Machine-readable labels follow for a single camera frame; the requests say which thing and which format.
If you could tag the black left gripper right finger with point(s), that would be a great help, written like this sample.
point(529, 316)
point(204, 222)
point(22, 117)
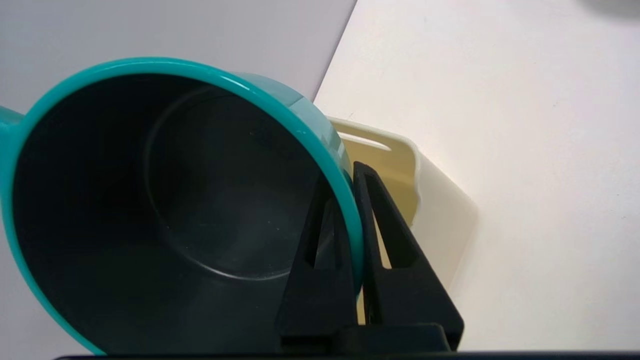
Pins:
point(405, 295)

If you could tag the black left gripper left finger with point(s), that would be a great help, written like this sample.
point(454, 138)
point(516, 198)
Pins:
point(320, 295)

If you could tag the cream plastic square box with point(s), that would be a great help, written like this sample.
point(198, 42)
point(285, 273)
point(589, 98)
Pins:
point(430, 210)

